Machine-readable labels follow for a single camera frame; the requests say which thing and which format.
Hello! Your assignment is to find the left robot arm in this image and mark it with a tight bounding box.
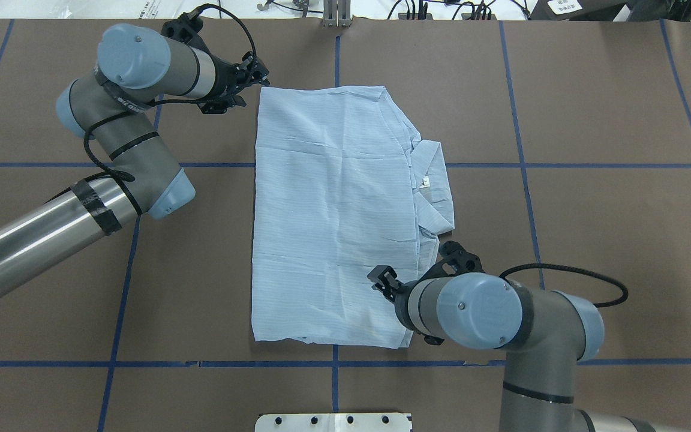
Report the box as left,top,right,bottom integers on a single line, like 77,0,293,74
0,16,269,300

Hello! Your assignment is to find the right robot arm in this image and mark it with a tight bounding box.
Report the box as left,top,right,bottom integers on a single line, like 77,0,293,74
368,266,674,431

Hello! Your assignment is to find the light blue shirt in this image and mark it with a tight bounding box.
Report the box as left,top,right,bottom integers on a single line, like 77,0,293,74
251,86,455,349

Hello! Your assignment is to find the aluminium frame post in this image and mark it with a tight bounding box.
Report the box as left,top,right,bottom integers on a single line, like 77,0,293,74
322,0,353,28

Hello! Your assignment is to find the white mounting pillar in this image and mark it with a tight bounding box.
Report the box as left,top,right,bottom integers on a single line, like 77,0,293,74
254,412,413,431

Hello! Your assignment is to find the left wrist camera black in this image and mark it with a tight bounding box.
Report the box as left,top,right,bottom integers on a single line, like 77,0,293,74
161,13,209,53

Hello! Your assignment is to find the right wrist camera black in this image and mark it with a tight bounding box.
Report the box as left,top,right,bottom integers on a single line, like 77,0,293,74
420,241,485,281

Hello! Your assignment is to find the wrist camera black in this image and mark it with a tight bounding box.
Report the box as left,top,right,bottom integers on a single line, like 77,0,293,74
161,13,209,53
420,241,485,281

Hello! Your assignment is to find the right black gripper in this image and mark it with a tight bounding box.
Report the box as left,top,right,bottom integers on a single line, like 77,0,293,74
367,267,424,331

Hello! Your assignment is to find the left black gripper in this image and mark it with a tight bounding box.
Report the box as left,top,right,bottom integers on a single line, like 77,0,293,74
199,57,271,115

